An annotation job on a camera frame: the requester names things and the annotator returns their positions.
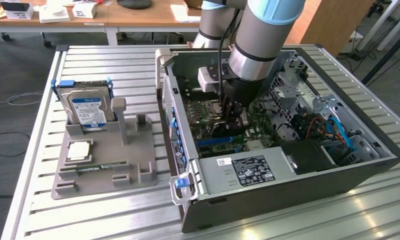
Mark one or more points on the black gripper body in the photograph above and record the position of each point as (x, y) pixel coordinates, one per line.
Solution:
(243, 91)

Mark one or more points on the green black graphics card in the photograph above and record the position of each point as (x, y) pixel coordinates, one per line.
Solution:
(220, 130)

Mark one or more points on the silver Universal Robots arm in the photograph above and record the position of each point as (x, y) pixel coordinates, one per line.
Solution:
(260, 37)

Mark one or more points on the green motherboard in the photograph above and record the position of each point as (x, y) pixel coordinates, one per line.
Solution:
(261, 120)

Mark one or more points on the black RAM slot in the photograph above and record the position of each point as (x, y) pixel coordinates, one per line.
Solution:
(193, 91)
(200, 97)

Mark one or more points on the perforated metal drive cage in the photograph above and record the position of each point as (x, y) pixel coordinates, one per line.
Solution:
(287, 100)

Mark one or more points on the grey power supply unit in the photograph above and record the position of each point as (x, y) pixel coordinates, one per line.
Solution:
(216, 175)

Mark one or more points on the black fan shroud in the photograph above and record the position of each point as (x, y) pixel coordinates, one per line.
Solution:
(307, 156)

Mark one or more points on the blue case latch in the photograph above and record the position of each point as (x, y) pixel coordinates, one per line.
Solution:
(181, 183)

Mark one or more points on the black open PC case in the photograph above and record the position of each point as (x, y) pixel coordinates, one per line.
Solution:
(287, 195)

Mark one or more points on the white paper stack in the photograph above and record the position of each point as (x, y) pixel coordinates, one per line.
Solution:
(183, 15)

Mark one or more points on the white floor device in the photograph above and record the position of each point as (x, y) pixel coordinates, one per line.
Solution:
(351, 42)

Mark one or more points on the wooden cabinet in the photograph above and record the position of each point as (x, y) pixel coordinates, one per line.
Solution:
(336, 25)

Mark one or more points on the silver metal disk bay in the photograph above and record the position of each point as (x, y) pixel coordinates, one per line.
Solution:
(360, 150)

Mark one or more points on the grey plastic parts rack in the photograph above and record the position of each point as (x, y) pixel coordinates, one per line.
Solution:
(107, 150)

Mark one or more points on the hard disk in blue caddy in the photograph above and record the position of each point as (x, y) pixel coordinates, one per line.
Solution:
(88, 110)

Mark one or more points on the wooden desk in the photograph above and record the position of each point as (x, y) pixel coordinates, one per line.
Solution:
(136, 17)

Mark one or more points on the black slanted pole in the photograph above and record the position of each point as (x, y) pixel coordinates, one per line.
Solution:
(387, 59)

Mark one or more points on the silver CPU chip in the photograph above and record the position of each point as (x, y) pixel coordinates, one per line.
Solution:
(79, 151)

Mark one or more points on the black monitor base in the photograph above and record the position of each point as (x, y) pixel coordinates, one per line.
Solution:
(135, 3)

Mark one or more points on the small white labelled box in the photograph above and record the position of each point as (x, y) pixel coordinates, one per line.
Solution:
(84, 11)

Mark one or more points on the black caster wheel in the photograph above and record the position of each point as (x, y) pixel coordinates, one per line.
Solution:
(47, 44)
(5, 37)

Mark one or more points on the white round dish on box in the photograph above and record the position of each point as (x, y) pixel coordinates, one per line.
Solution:
(53, 13)

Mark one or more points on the white box with black print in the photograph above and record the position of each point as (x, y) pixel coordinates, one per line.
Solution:
(17, 12)

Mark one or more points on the CPU socket with metal frame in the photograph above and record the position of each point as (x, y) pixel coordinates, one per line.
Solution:
(211, 108)

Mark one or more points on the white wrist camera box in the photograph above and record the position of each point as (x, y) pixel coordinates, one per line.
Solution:
(208, 80)

